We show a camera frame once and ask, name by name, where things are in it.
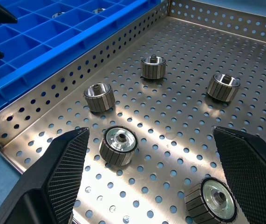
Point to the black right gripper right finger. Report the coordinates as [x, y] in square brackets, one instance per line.
[256, 177]

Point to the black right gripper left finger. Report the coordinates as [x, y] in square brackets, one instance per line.
[42, 186]

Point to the blue compartment tray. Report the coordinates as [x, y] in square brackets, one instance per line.
[60, 51]

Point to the perforated steel tray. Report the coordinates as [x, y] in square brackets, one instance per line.
[137, 124]

